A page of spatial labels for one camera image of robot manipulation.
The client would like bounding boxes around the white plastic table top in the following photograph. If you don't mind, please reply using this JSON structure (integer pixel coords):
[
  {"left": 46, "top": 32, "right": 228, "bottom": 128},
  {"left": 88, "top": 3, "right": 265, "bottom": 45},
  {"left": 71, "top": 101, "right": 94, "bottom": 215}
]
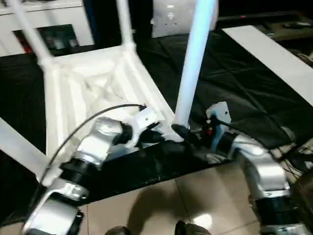
[{"left": 36, "top": 43, "right": 189, "bottom": 187}]

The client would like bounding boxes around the white glass-door cabinet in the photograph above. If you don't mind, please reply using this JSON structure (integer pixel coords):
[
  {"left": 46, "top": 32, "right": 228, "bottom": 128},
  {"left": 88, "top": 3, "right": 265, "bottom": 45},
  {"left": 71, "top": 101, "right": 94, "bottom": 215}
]
[{"left": 0, "top": 0, "right": 95, "bottom": 57}]

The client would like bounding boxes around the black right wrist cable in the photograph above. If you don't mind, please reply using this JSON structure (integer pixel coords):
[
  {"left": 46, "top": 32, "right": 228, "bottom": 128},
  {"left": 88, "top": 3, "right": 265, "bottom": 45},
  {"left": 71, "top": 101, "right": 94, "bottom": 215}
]
[{"left": 215, "top": 118, "right": 287, "bottom": 163}]

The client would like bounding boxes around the dark left robot foot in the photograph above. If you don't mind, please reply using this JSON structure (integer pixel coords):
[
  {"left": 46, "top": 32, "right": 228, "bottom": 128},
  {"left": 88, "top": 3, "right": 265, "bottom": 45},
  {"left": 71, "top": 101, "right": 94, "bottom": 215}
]
[{"left": 105, "top": 225, "right": 132, "bottom": 235}]

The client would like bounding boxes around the grey printed cushion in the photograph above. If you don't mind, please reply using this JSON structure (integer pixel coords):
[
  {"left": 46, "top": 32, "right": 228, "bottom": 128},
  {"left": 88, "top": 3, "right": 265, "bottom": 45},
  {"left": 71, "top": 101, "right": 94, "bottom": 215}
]
[{"left": 151, "top": 0, "right": 219, "bottom": 39}]

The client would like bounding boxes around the white flat board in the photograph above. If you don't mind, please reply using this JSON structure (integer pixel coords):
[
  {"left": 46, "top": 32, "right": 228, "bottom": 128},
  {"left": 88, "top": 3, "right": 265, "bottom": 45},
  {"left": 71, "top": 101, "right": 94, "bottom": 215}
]
[{"left": 221, "top": 24, "right": 313, "bottom": 107}]

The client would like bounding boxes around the black floor cable tangle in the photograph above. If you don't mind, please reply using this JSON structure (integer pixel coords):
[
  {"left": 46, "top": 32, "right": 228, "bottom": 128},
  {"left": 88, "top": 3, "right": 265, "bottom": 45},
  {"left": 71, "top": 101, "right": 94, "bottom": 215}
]
[{"left": 268, "top": 141, "right": 313, "bottom": 177}]

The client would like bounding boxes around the white plastic table leg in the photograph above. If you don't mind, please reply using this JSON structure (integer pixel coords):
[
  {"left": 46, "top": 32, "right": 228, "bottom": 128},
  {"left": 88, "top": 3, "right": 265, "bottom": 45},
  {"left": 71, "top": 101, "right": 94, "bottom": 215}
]
[
  {"left": 0, "top": 117, "right": 61, "bottom": 185},
  {"left": 116, "top": 0, "right": 136, "bottom": 50},
  {"left": 172, "top": 0, "right": 219, "bottom": 129},
  {"left": 4, "top": 0, "right": 53, "bottom": 68}
]

